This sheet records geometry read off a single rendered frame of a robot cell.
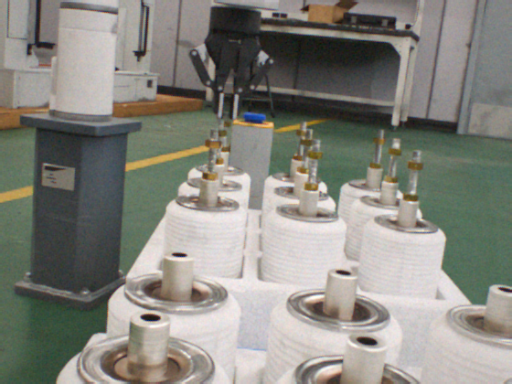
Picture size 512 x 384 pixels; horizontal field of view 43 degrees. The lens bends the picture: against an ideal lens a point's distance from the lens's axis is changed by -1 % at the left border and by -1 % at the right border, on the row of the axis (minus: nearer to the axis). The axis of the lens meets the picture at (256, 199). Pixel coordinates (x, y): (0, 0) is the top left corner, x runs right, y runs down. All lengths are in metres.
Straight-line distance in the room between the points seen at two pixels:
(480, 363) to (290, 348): 0.13
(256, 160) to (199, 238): 0.42
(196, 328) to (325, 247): 0.33
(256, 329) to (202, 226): 0.13
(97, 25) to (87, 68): 0.07
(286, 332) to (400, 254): 0.32
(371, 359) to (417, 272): 0.41
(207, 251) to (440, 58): 5.22
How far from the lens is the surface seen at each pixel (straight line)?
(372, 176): 1.01
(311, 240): 0.74
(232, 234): 0.75
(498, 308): 0.50
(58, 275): 1.13
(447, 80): 5.88
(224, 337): 0.47
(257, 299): 0.73
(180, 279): 0.47
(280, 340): 0.47
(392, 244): 0.76
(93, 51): 1.08
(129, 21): 4.50
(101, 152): 1.07
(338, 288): 0.47
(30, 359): 0.95
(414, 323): 0.76
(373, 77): 5.93
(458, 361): 0.48
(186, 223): 0.74
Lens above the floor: 0.42
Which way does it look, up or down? 12 degrees down
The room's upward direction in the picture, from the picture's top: 6 degrees clockwise
